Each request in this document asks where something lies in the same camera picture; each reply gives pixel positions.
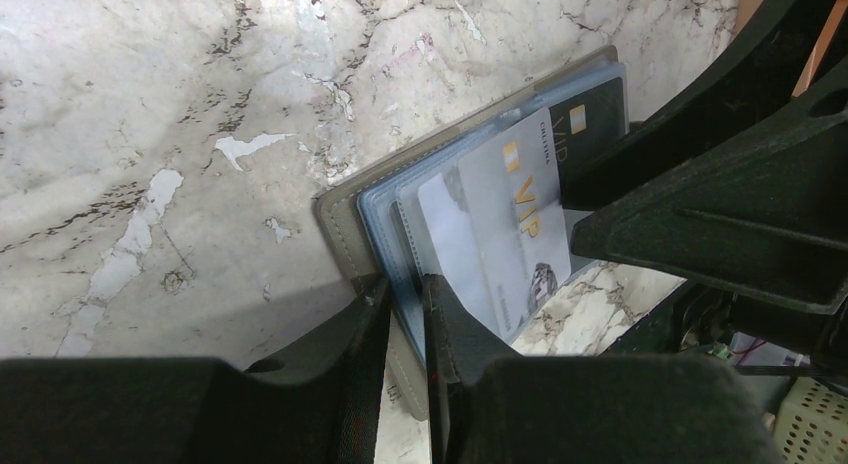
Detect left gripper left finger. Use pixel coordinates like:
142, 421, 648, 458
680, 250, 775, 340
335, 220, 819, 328
1, 277, 391, 463

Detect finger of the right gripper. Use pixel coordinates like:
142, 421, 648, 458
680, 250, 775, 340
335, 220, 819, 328
561, 0, 836, 211
570, 62, 847, 315

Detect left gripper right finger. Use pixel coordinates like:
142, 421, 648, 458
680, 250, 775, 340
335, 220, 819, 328
422, 274, 781, 463

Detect black VIP credit card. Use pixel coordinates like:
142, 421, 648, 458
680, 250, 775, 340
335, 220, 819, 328
549, 74, 627, 188

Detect taupe leather card holder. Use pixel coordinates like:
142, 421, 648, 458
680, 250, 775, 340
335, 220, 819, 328
315, 45, 624, 421

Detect silver VIP credit card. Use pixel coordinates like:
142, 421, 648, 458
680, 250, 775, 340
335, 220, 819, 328
417, 166, 500, 334

